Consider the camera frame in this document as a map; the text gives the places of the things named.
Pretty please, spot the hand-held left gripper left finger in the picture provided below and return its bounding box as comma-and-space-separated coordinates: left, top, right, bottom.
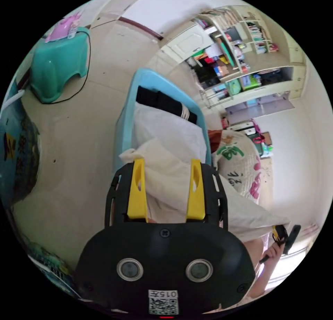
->
127, 158, 149, 221

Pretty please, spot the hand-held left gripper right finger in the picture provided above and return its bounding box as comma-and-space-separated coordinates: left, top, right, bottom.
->
186, 158, 206, 220

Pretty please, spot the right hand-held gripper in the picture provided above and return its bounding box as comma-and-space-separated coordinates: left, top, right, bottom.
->
259, 224, 289, 265

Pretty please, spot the white short sleeve shirt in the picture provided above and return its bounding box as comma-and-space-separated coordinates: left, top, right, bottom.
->
119, 137, 291, 244

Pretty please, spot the person's right forearm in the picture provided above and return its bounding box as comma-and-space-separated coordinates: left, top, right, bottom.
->
246, 257, 280, 301

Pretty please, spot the person's right hand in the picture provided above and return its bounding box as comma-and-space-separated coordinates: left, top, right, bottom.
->
263, 243, 283, 264

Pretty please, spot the person's body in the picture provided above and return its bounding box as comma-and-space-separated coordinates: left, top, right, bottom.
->
243, 233, 272, 276

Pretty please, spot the white printed sack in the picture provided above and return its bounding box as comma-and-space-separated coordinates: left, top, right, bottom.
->
212, 129, 263, 206

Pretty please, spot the pile of clothes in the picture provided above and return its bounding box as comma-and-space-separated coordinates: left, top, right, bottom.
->
134, 85, 208, 157

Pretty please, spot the purple desk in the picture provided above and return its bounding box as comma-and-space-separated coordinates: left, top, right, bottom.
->
224, 93, 296, 124

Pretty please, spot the light blue plastic basket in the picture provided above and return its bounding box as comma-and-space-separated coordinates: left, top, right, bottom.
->
114, 68, 213, 171

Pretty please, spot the bed with blue printed sheet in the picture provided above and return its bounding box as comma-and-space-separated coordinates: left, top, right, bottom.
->
0, 75, 80, 301

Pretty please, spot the turquoise plastic stool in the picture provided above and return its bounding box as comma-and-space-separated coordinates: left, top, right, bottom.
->
29, 26, 91, 104

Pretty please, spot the cream shelf cupboard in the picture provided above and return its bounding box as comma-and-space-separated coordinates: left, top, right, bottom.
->
156, 5, 308, 110

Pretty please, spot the pink toy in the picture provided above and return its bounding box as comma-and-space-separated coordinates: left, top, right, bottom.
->
44, 12, 83, 44

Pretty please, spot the black cable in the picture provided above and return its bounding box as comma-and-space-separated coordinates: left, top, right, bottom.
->
39, 30, 92, 105

